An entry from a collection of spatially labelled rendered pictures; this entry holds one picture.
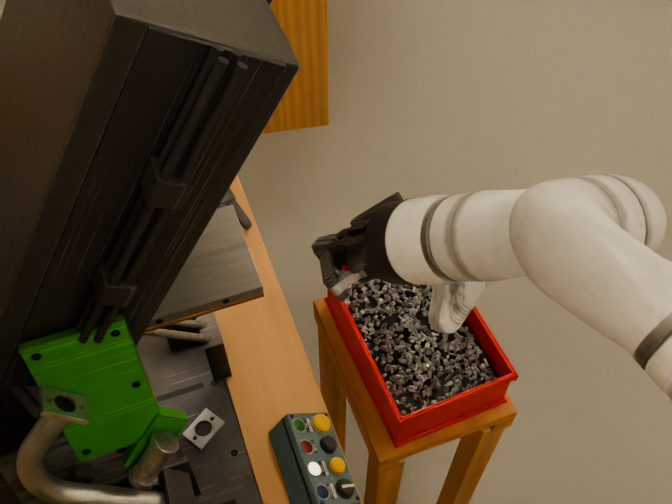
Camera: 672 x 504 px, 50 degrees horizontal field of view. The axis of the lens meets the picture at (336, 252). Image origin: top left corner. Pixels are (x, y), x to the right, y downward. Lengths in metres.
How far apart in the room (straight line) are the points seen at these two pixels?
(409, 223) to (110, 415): 0.51
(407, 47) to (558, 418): 1.73
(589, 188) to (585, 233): 0.03
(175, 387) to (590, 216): 0.87
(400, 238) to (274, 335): 0.67
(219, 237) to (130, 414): 0.29
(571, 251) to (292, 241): 2.05
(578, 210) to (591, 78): 2.78
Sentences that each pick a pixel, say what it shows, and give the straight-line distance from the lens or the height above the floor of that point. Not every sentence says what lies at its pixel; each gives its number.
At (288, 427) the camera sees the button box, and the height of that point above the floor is 0.95.
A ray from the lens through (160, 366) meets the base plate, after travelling 1.23.
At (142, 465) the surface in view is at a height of 1.07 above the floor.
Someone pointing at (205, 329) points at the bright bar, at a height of 1.01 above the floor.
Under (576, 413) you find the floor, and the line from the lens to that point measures 2.25.
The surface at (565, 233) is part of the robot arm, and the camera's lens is 0.45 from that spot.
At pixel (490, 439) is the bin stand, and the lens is 1.40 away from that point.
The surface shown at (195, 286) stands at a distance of 1.01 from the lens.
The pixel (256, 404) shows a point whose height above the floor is 0.90.
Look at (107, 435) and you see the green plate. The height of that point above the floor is 1.10.
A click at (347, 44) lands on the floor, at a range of 3.22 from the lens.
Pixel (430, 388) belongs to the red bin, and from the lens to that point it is 1.20.
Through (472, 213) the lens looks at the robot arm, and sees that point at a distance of 0.53.
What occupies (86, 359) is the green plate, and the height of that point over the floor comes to 1.23.
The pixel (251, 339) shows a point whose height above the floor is 0.90.
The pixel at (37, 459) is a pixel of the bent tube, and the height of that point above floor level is 1.15.
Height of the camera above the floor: 1.96
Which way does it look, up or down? 54 degrees down
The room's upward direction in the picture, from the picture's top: straight up
